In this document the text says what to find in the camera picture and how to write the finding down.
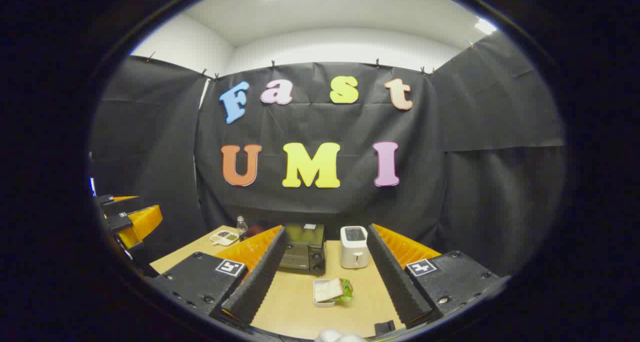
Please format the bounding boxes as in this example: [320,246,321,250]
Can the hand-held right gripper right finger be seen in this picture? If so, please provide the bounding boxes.
[366,223,511,330]

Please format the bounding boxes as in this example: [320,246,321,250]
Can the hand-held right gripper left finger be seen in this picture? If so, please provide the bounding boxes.
[145,225,288,327]

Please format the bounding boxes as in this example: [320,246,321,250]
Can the black electric oven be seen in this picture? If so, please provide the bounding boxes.
[240,222,328,276]

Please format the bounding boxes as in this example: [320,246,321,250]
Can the white bread lettuce sandwich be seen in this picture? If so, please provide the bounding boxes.
[314,278,354,303]

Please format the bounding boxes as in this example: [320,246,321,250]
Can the white toaster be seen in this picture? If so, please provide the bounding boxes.
[340,226,371,269]

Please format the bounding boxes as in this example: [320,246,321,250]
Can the white divided dish with beans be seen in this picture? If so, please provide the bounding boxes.
[210,230,240,246]

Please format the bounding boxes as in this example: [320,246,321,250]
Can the white rectangular tray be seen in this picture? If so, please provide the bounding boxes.
[313,279,337,308]

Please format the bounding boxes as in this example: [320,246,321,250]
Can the black backdrop cloth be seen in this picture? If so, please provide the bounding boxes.
[90,31,567,277]

